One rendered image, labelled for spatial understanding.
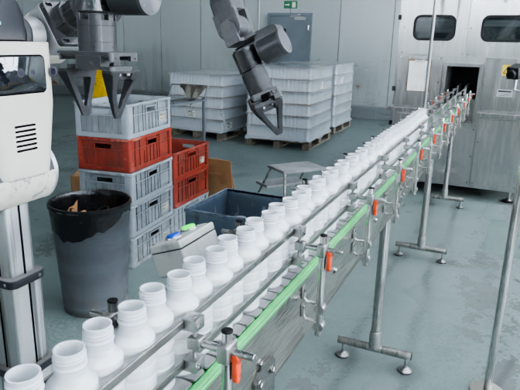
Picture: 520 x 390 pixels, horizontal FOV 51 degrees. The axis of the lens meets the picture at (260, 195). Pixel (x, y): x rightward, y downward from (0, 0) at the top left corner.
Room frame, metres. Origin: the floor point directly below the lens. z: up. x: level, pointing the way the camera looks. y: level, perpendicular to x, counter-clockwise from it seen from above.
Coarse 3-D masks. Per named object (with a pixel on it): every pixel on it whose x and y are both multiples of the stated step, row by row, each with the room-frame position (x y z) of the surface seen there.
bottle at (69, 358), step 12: (60, 348) 0.56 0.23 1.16; (72, 348) 0.56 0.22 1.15; (84, 348) 0.55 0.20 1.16; (60, 360) 0.53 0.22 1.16; (72, 360) 0.53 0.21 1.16; (84, 360) 0.55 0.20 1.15; (60, 372) 0.53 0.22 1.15; (72, 372) 0.53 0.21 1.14; (84, 372) 0.54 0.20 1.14; (48, 384) 0.54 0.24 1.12; (60, 384) 0.53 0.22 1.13; (72, 384) 0.53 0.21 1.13; (84, 384) 0.54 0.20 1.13; (96, 384) 0.55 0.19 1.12
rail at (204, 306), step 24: (312, 216) 1.23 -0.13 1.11; (336, 216) 1.43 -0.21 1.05; (312, 240) 1.24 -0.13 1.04; (288, 264) 1.10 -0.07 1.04; (264, 288) 0.98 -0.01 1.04; (240, 312) 0.88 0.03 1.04; (168, 336) 0.67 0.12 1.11; (216, 336) 0.80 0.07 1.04; (144, 360) 0.62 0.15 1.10; (168, 384) 0.67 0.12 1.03
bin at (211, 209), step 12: (228, 192) 2.05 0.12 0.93; (240, 192) 2.03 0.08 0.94; (252, 192) 2.01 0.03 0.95; (192, 204) 1.82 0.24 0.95; (204, 204) 1.89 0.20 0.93; (216, 204) 1.97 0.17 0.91; (228, 204) 2.05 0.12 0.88; (240, 204) 2.03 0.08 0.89; (252, 204) 2.00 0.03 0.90; (264, 204) 1.98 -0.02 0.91; (192, 216) 1.76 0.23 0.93; (204, 216) 1.74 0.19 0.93; (216, 216) 1.72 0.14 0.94; (228, 216) 1.70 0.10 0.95; (252, 216) 2.00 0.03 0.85; (216, 228) 1.72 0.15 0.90; (228, 228) 1.71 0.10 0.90
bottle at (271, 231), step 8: (264, 216) 1.07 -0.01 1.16; (272, 216) 1.06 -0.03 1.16; (264, 224) 1.07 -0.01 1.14; (272, 224) 1.06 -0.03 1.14; (264, 232) 1.06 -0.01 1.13; (272, 232) 1.06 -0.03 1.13; (280, 232) 1.07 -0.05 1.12; (272, 240) 1.05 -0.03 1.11; (280, 248) 1.06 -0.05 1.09; (272, 256) 1.05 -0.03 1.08; (280, 256) 1.06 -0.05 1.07; (272, 264) 1.05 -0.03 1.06; (280, 264) 1.07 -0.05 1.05; (272, 272) 1.05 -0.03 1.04; (280, 280) 1.07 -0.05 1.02; (272, 288) 1.06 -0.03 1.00
